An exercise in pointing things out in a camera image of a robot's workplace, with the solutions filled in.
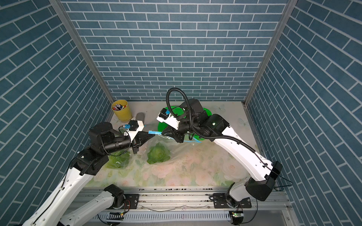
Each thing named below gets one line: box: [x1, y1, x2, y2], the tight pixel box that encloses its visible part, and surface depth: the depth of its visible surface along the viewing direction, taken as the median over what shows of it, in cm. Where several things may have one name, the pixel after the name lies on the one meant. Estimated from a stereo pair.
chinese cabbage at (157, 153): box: [146, 142, 171, 165], surface depth 74 cm
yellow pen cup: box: [111, 99, 132, 123], surface depth 104 cm
